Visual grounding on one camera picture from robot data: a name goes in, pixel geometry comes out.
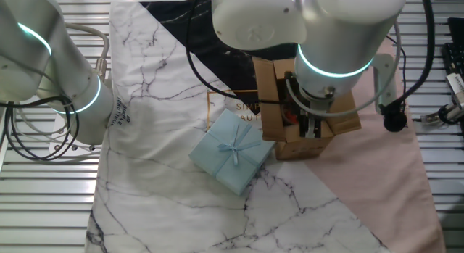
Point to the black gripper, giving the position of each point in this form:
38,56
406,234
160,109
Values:
308,117

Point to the brown cardboard box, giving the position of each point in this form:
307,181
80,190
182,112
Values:
270,100

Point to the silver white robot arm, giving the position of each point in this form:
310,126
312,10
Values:
344,35

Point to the light blue ribboned gift box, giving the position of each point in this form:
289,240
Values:
232,151

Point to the orange mini basketball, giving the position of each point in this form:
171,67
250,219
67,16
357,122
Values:
290,117

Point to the marble and pink pattern cloth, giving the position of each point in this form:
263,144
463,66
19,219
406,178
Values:
163,119

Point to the black keyboard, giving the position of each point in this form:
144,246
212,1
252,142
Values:
455,53

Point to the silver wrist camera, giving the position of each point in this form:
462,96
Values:
386,79

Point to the small silver camera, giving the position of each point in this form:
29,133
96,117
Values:
431,118

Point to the silver vented camera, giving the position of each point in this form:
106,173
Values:
456,88

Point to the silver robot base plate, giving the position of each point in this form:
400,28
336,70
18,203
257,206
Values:
58,144

